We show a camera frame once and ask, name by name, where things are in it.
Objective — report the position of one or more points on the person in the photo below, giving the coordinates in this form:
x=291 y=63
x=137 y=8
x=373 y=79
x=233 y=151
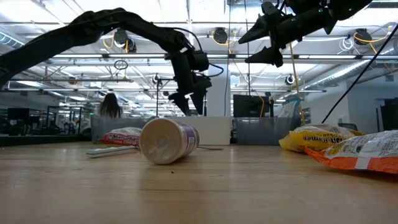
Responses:
x=110 y=107

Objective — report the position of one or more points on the black monitor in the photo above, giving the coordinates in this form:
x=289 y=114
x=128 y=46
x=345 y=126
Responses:
x=250 y=105

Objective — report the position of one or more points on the black cabinet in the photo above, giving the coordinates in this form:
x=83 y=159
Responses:
x=390 y=115

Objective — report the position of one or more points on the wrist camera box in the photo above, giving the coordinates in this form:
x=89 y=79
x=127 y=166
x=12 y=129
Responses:
x=200 y=60
x=306 y=5

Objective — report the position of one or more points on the silver ventilation duct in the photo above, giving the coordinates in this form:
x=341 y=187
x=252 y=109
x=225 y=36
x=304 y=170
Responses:
x=12 y=39
x=329 y=79

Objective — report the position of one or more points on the red ramen packet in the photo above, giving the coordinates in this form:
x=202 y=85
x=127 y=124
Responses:
x=121 y=138

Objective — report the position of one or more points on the black background rig frame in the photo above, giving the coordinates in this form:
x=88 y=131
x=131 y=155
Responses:
x=166 y=80

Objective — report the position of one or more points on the grey translucent plastic bin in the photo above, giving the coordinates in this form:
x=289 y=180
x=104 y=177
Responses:
x=255 y=132
x=136 y=123

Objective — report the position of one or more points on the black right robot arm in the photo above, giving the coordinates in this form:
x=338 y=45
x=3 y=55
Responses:
x=348 y=6

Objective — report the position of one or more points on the blue ramen packet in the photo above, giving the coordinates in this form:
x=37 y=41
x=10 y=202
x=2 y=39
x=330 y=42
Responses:
x=287 y=109

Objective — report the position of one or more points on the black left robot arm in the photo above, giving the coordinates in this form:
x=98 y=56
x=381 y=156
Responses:
x=62 y=37

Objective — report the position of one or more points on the white pillar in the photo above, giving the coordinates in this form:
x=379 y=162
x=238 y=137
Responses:
x=222 y=93

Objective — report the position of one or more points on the dark office chair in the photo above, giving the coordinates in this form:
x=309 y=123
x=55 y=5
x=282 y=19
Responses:
x=348 y=126

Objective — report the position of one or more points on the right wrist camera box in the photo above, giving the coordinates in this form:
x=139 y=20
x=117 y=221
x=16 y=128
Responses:
x=306 y=5

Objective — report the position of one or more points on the white plastic bin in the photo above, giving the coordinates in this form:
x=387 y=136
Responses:
x=214 y=130

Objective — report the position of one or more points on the orange ramen packet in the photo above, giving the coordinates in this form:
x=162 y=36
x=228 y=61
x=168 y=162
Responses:
x=357 y=155

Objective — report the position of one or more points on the purple label spice jar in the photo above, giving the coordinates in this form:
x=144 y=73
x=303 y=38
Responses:
x=164 y=141

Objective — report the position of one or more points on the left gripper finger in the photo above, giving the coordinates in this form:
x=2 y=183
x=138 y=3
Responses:
x=199 y=93
x=182 y=101

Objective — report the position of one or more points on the yellow ramen packet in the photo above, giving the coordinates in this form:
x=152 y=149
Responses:
x=314 y=138

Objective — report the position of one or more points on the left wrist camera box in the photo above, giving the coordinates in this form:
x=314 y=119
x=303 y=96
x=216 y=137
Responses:
x=200 y=60

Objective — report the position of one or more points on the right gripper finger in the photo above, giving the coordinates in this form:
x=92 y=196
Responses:
x=265 y=56
x=258 y=32

